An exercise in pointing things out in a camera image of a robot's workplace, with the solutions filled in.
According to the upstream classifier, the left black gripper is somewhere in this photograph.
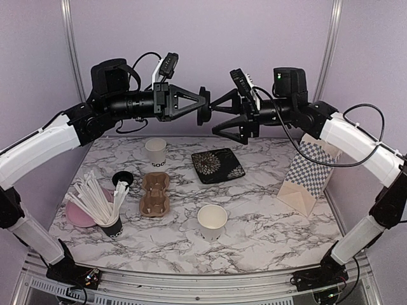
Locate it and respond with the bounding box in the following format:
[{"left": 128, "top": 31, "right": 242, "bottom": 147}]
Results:
[{"left": 106, "top": 80, "right": 207, "bottom": 121}]

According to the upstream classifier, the left aluminium frame post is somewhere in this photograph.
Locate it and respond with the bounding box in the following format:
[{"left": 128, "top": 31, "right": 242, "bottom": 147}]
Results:
[{"left": 60, "top": 0, "right": 86, "bottom": 102}]

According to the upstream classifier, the brown cardboard cup carrier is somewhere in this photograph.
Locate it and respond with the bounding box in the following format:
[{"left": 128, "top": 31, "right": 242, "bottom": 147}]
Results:
[{"left": 139, "top": 172, "right": 170, "bottom": 218}]

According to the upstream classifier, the white paper cup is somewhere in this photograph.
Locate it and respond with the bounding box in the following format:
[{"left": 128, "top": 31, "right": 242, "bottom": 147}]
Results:
[
  {"left": 145, "top": 138, "right": 167, "bottom": 168},
  {"left": 197, "top": 205, "right": 228, "bottom": 242}
]

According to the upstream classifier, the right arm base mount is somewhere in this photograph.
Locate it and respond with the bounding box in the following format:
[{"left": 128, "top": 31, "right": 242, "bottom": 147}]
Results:
[{"left": 290, "top": 251, "right": 349, "bottom": 292}]

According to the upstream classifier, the blue checkered paper bag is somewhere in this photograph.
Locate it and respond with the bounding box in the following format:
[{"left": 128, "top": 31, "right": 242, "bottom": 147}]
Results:
[{"left": 277, "top": 134, "right": 342, "bottom": 217}]

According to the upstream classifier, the black cup holding straws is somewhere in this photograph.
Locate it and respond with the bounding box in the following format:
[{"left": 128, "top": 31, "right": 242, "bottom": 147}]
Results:
[{"left": 95, "top": 214, "right": 123, "bottom": 239}]

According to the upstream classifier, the right aluminium frame post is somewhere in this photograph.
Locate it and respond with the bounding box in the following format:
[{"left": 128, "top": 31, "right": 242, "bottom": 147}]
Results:
[{"left": 313, "top": 0, "right": 343, "bottom": 102}]

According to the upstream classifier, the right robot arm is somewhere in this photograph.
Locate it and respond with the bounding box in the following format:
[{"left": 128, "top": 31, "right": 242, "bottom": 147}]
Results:
[{"left": 209, "top": 67, "right": 406, "bottom": 285}]

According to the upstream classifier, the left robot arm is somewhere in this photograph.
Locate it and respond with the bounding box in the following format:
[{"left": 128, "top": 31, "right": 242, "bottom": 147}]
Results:
[{"left": 1, "top": 54, "right": 206, "bottom": 283}]

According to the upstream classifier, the aluminium front rail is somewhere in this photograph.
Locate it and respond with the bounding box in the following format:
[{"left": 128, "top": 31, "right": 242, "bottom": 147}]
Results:
[{"left": 10, "top": 254, "right": 382, "bottom": 304}]

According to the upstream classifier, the aluminium frame post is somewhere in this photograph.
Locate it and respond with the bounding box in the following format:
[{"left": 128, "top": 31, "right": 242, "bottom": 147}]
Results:
[
  {"left": 60, "top": 0, "right": 86, "bottom": 102},
  {"left": 313, "top": 0, "right": 343, "bottom": 102}
]

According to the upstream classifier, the black plastic cup lid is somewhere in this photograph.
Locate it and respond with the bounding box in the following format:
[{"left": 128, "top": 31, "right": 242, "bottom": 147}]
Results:
[{"left": 197, "top": 86, "right": 212, "bottom": 126}]

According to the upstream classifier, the pink round plate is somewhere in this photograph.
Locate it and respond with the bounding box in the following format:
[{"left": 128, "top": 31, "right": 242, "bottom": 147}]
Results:
[{"left": 65, "top": 189, "right": 115, "bottom": 229}]

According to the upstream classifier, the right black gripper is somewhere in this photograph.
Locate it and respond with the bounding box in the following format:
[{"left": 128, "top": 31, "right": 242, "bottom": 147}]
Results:
[{"left": 209, "top": 88, "right": 295, "bottom": 144}]

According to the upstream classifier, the black floral square plate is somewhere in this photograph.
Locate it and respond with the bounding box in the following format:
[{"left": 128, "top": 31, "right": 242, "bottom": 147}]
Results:
[{"left": 191, "top": 148, "right": 245, "bottom": 184}]

